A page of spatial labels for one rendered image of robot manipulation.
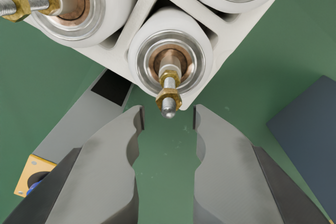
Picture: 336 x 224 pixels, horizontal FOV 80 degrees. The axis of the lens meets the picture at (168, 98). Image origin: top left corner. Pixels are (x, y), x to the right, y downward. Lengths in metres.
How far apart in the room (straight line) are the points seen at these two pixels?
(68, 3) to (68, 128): 0.15
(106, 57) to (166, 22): 0.12
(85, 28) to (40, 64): 0.36
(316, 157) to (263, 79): 0.20
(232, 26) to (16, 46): 0.48
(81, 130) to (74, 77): 0.28
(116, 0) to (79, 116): 0.16
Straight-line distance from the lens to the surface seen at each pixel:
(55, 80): 0.58
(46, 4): 0.19
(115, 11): 0.22
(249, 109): 0.58
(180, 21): 0.22
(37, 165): 0.26
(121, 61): 0.31
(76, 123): 0.30
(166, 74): 0.18
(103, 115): 0.32
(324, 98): 0.57
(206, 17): 0.29
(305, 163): 0.51
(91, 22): 0.22
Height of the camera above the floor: 0.46
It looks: 62 degrees down
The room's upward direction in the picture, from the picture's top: 177 degrees counter-clockwise
